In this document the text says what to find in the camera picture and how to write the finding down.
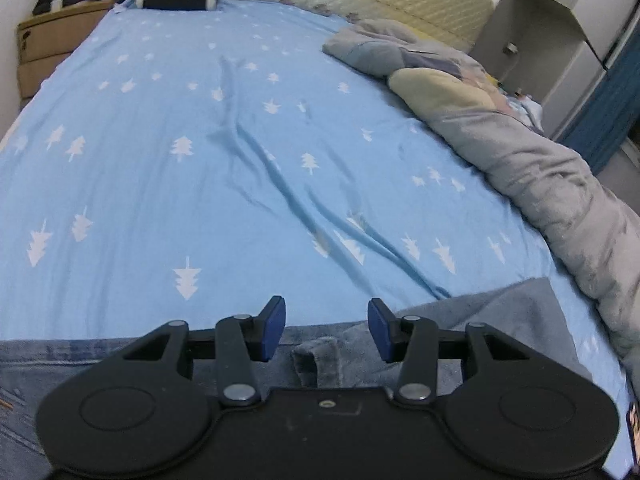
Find blue curtain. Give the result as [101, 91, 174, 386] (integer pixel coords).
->
[557, 35, 640, 176]

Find colourful printed object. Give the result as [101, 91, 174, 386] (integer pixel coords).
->
[626, 402, 640, 461]

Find wooden nightstand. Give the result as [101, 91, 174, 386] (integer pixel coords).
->
[16, 0, 123, 98]

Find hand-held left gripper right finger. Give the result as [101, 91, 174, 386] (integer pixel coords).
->
[367, 298, 531, 406]

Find light blue tree-print bed sheet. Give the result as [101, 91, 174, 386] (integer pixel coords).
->
[0, 0, 636, 461]

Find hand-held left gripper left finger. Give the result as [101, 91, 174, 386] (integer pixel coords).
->
[122, 296, 287, 407]

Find white wardrobe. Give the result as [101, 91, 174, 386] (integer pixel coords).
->
[470, 0, 640, 136]

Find blue denim jeans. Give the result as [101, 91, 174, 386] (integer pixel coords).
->
[0, 277, 593, 480]

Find grey quilt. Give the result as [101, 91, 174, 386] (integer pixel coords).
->
[321, 18, 640, 376]

